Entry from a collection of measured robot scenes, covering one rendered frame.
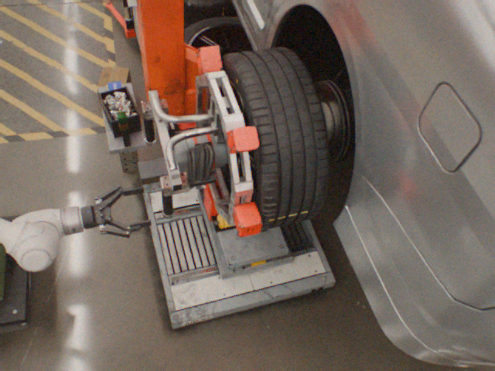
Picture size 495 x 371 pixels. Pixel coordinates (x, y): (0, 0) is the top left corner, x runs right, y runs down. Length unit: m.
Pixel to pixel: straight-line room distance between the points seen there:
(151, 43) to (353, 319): 1.59
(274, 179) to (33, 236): 0.73
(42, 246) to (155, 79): 0.95
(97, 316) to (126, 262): 0.30
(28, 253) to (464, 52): 1.17
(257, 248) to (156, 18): 1.10
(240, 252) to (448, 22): 1.44
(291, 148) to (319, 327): 1.15
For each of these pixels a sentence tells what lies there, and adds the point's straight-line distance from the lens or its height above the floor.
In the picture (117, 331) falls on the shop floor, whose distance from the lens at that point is 2.30.
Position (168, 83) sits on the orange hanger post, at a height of 0.76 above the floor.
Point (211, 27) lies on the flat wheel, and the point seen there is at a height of 0.50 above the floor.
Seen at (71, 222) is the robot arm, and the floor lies 0.86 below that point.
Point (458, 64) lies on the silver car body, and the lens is 1.06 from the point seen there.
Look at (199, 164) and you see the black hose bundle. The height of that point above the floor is 1.02.
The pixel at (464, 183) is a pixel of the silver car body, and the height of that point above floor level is 1.42.
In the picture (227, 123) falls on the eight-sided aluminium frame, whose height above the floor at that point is 1.12.
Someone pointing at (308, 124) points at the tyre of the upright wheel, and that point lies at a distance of 1.46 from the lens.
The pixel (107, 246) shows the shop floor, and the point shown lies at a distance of 2.47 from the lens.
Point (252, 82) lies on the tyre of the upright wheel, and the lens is 1.47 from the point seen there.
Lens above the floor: 2.18
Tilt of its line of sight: 56 degrees down
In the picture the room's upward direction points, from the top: 10 degrees clockwise
